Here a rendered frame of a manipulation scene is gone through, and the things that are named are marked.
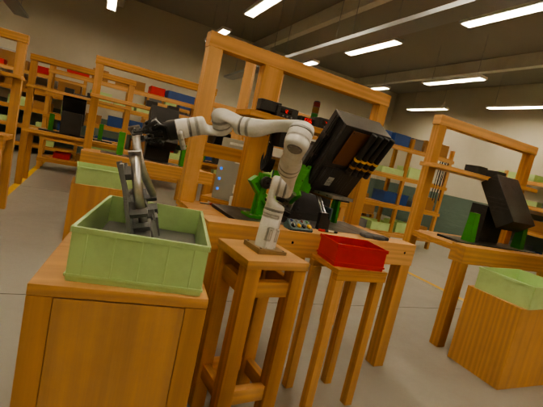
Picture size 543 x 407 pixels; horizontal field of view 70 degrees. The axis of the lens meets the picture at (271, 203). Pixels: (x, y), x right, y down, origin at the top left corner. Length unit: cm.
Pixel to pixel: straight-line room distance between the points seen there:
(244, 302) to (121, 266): 59
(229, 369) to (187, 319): 54
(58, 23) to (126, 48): 170
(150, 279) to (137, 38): 1129
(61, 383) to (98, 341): 16
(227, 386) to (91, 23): 1129
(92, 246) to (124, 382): 45
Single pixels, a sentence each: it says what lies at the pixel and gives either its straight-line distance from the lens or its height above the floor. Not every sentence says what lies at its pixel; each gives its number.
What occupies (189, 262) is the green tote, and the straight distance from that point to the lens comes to 127.
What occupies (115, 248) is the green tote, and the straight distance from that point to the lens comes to 127.
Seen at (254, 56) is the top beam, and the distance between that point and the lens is 265.
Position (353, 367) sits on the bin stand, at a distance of 239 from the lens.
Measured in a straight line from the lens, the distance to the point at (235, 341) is 174.
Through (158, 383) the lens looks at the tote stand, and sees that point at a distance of 143.
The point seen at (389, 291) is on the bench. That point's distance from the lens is 285.
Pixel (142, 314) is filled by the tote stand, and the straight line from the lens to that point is 131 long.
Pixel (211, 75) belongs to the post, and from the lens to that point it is 253.
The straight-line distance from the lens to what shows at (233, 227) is 200.
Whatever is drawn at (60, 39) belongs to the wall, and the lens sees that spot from 1228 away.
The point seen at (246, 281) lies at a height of 76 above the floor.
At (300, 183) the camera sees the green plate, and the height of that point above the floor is 115.
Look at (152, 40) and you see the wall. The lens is 1240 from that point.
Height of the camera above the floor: 129
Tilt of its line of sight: 7 degrees down
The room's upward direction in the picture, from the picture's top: 12 degrees clockwise
